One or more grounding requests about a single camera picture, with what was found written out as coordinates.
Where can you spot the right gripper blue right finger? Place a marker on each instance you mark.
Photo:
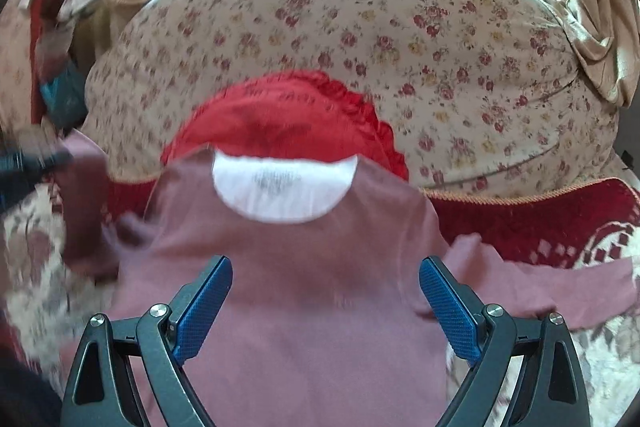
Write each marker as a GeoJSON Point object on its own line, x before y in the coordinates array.
{"type": "Point", "coordinates": [550, 390]}

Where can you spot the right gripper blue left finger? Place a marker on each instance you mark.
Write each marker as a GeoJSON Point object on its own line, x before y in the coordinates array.
{"type": "Point", "coordinates": [101, 389]}

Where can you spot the mauve pink long-sleeve shirt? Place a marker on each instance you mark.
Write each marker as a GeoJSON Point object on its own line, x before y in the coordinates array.
{"type": "Point", "coordinates": [325, 323]}

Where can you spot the hanging red clothes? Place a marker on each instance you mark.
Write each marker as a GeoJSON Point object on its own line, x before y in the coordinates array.
{"type": "Point", "coordinates": [58, 85]}

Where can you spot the red and cream patterned blanket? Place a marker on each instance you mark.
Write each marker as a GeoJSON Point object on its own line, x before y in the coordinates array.
{"type": "Point", "coordinates": [578, 227]}

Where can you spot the red ruffled cushion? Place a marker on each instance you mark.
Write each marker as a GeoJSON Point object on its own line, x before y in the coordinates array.
{"type": "Point", "coordinates": [287, 145]}

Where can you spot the floral beige bedsheet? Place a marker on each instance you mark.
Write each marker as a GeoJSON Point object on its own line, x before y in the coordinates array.
{"type": "Point", "coordinates": [482, 95]}

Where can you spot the beige satin curtain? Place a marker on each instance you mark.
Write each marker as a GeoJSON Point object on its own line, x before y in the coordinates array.
{"type": "Point", "coordinates": [604, 35]}

